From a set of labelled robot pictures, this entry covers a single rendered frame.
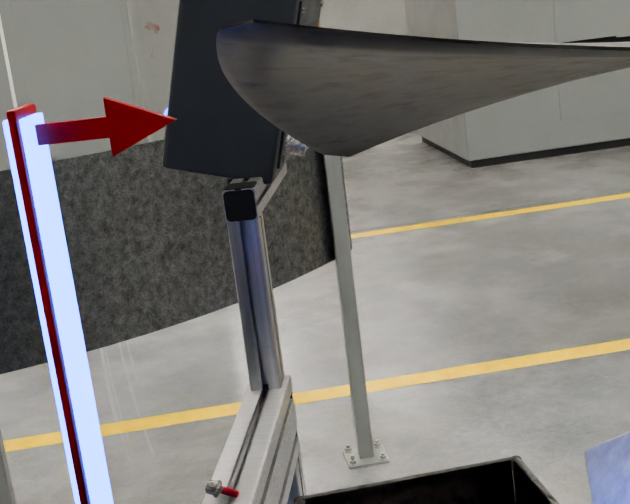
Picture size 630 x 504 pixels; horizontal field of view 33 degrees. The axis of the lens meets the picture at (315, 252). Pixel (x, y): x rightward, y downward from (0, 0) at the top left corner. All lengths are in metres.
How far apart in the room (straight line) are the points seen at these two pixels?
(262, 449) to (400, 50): 0.59
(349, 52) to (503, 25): 6.33
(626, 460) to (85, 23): 6.04
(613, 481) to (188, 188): 1.88
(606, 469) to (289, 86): 0.22
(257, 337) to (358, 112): 0.55
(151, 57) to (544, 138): 2.98
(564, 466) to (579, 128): 4.35
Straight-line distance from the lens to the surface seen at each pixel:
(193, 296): 2.34
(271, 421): 0.94
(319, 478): 2.79
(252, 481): 0.84
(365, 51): 0.35
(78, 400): 0.47
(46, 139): 0.45
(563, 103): 6.83
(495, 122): 6.71
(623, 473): 0.49
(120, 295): 2.25
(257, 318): 1.00
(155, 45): 4.70
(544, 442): 2.88
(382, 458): 2.83
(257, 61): 0.37
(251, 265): 0.99
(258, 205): 0.98
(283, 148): 1.03
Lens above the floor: 1.23
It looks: 14 degrees down
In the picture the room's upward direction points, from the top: 7 degrees counter-clockwise
